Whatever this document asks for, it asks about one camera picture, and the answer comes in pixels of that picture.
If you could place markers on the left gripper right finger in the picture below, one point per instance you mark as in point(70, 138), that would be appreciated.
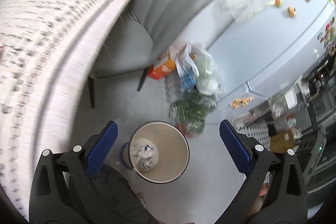
point(286, 199)

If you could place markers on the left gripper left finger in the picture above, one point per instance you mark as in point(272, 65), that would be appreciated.
point(62, 190)

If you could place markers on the printed newspaper ball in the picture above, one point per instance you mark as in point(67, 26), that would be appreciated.
point(144, 154)

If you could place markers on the beige trash bin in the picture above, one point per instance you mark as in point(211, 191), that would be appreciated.
point(173, 150)

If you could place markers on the right hand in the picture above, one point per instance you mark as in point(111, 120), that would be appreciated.
point(260, 199)

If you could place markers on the bag of green vegetables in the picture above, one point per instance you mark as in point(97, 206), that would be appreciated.
point(190, 112)

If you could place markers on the white plastic grocery bag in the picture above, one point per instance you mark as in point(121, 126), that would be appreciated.
point(196, 60)

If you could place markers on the orange carton box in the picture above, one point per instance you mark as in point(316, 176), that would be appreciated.
point(163, 66)

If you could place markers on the pink patterned tablecloth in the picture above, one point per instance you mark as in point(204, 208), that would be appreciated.
point(49, 48)

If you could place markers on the white refrigerator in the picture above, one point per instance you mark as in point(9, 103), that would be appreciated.
point(268, 51)

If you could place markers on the grey upholstered chair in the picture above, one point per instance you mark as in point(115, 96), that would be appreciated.
point(144, 30)

